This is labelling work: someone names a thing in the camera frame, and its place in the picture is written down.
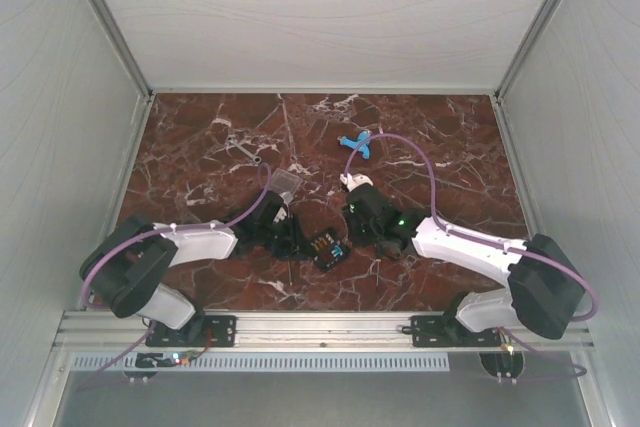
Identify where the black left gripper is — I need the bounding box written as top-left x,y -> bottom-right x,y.
258,214 -> 317,262

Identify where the black fuse box base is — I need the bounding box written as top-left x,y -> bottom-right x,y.
309,227 -> 351,273

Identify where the clear plastic fuse box lid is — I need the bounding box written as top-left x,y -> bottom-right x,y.
270,168 -> 302,198

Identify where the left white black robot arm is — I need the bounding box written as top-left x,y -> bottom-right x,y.
79,190 -> 314,345

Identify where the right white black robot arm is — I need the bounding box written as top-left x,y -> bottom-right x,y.
343,180 -> 586,345

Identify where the blue glue gun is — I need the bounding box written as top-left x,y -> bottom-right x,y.
337,130 -> 372,160

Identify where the silver ratchet wrench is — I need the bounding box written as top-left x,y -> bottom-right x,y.
226,135 -> 262,165

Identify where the yellow black handle screwdriver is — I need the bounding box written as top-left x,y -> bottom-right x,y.
375,258 -> 382,289

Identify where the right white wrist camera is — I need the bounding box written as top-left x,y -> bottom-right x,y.
339,173 -> 373,192

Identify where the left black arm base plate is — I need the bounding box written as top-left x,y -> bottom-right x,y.
145,314 -> 237,349

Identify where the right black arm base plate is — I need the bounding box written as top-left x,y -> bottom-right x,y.
398,314 -> 502,348

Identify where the aluminium front rail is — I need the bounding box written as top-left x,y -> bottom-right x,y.
54,310 -> 596,352

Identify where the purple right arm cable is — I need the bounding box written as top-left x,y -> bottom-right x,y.
344,132 -> 601,382

